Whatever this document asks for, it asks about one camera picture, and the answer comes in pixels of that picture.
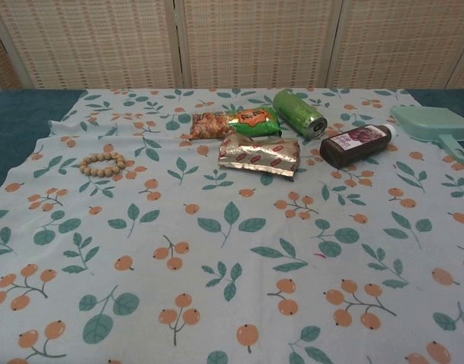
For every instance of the floral leaf fruit tablecloth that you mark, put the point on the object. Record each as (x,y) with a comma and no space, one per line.
(232,227)

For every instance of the green orange snack bag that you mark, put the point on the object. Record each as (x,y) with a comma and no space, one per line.
(251,121)

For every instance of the green drink can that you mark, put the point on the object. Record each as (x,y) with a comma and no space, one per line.
(296,110)

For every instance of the dark juice bottle white cap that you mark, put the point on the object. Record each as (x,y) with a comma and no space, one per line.
(349,146)

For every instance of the mint green plastic dustpan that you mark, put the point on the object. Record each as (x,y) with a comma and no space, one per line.
(429,121)

